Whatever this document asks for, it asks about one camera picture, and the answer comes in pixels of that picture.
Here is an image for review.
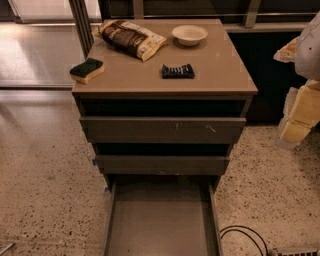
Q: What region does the middle drawer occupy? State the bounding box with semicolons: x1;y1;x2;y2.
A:
96;155;229;175

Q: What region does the floor vent grille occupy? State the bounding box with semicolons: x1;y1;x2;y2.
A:
268;247;320;256

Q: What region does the dark metal post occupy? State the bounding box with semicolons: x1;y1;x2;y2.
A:
69;0;94;57

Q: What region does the brown chip bag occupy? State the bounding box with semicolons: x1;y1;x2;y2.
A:
92;20;167;62

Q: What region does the black cable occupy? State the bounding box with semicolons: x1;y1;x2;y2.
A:
219;225;270;256

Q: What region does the metal rod on floor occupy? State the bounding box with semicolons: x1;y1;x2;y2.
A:
0;243;15;256

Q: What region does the brown drawer cabinet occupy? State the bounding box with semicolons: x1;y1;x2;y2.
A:
72;19;257;184

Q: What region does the open bottom drawer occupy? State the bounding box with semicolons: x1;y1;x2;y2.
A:
102;182;223;256

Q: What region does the white ceramic bowl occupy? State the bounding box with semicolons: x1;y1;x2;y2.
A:
172;25;208;46

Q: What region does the green yellow sponge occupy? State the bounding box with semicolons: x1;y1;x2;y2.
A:
70;58;104;84

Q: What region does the top drawer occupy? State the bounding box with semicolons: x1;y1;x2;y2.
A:
80;116;246;144

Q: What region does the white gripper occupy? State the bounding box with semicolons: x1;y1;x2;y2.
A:
273;37;320;149

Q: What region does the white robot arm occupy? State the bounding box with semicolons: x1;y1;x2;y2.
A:
274;12;320;149

